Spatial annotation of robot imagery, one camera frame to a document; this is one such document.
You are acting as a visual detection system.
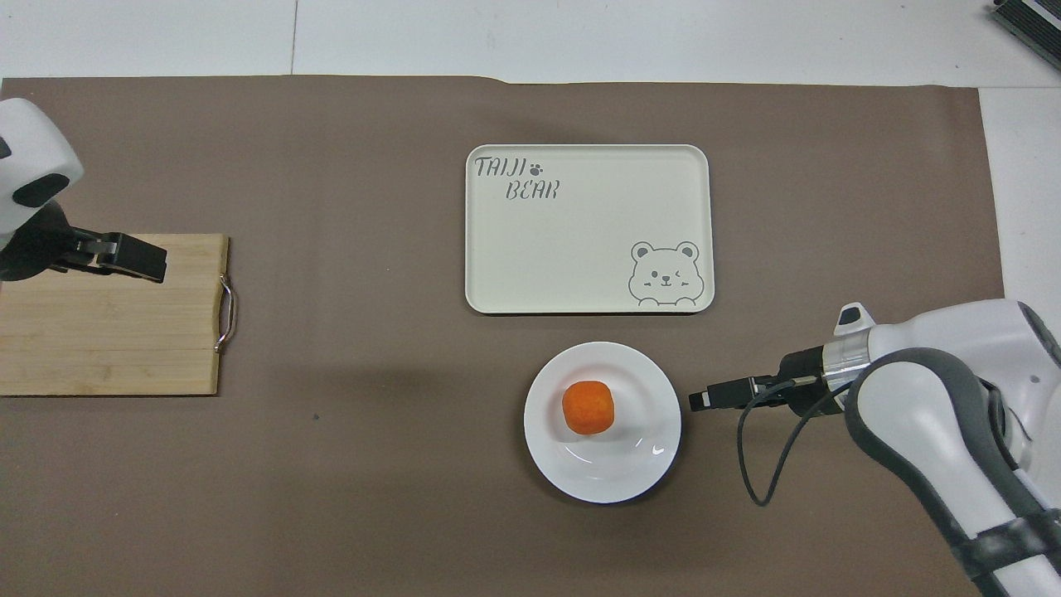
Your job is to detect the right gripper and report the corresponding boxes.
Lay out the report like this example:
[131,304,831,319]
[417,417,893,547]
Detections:
[749,346,829,415]

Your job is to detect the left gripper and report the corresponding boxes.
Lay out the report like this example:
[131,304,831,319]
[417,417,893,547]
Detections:
[0,201,118,283]

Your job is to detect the white round plate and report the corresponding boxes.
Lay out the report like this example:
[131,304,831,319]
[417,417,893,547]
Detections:
[523,342,683,505]

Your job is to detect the orange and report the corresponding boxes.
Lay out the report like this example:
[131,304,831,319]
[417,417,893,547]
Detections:
[561,380,617,436]

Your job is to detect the cream tray with bear print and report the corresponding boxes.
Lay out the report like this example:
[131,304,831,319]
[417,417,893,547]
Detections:
[465,144,715,315]

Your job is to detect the black stand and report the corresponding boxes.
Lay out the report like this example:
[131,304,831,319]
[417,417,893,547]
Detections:
[990,0,1061,48]

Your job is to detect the black cable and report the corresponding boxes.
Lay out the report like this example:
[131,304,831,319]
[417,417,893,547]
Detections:
[736,375,855,507]

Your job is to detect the wooden cutting board with handle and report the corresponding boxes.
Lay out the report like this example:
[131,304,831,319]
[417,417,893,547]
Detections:
[0,233,238,397]

